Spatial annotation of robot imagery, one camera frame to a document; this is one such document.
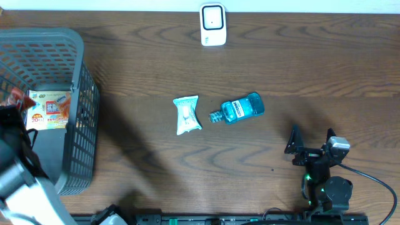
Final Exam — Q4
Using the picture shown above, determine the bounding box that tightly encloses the orange chocolate bar wrapper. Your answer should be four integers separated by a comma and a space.
1, 87, 36, 112

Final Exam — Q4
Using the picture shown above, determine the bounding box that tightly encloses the cream wet wipes pack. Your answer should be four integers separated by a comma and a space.
26, 91, 72, 130

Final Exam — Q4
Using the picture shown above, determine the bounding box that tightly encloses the mint green small packet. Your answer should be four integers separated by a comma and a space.
173, 96, 202, 135

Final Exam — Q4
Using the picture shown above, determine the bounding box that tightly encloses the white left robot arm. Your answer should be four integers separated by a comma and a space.
1, 106, 76, 225

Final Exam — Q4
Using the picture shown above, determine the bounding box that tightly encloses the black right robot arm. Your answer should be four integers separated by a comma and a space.
284, 126, 353, 214

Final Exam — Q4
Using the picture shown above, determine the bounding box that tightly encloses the white barcode scanner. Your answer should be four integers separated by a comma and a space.
199, 3, 227, 47

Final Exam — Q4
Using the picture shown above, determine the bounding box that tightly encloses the blue mouthwash bottle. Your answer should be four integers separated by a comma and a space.
209, 92, 265, 124

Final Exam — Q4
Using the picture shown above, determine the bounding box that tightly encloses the grey plastic basket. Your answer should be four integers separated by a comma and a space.
1, 28, 99, 196

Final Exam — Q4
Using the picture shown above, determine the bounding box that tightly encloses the black right camera cable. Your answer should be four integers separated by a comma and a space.
336, 162, 398, 225

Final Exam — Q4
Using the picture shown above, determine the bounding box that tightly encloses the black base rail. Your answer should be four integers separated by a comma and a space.
72, 205, 369, 225

